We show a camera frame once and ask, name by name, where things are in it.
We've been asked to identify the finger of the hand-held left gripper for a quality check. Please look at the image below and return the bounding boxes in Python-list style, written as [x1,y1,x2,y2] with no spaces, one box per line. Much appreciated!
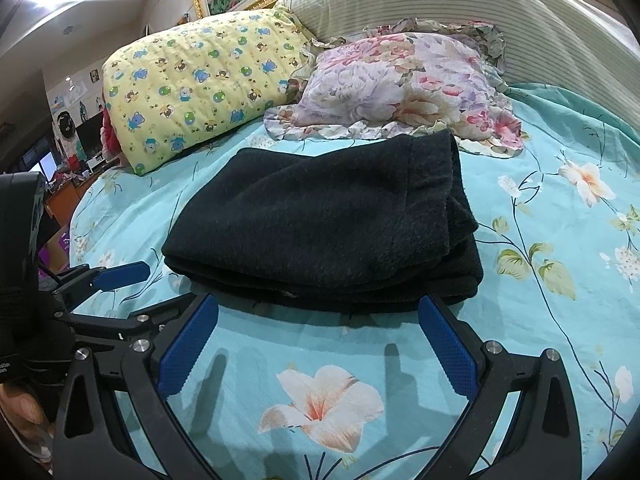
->
[65,294,203,356]
[50,261,152,306]

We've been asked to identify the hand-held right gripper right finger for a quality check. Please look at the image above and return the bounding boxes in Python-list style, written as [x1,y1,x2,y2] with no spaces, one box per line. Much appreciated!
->
[416,294,584,480]

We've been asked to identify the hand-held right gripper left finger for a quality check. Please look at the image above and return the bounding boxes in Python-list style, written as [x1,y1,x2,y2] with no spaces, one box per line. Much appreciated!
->
[52,292,221,480]

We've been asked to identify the black pants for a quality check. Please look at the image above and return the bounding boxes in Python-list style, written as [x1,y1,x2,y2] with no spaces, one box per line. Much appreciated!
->
[161,129,484,314]

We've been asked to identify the person's left hand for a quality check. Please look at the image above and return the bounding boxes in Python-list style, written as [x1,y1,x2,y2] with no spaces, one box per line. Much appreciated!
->
[0,384,55,461]

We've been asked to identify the purple bag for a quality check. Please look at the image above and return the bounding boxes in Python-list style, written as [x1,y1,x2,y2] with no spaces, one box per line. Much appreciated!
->
[39,234,72,272]

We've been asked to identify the teal floral bed sheet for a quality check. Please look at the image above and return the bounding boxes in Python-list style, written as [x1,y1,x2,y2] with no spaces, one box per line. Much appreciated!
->
[67,82,640,480]

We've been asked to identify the orange wooden desk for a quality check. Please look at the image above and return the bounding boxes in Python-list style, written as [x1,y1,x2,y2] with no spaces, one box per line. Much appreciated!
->
[45,172,107,227]

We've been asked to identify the lit computer monitor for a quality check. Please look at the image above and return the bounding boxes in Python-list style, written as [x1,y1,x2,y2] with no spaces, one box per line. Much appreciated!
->
[22,150,59,182]

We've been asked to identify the red cloth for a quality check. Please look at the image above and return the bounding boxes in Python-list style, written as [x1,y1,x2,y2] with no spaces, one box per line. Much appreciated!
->
[100,89,125,167]

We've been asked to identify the dark computer monitor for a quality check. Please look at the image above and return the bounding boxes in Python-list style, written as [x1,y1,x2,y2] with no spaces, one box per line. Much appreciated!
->
[75,116,107,159]

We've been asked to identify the yellow cartoon print pillow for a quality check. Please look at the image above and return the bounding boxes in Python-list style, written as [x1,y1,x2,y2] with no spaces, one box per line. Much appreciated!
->
[101,7,317,177]

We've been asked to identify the pink floral ruffled pillow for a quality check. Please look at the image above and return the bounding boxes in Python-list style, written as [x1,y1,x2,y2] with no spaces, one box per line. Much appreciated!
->
[263,17,531,160]

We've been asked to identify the beige striped headboard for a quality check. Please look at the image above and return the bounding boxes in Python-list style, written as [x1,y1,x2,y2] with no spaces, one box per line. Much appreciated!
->
[274,0,640,142]

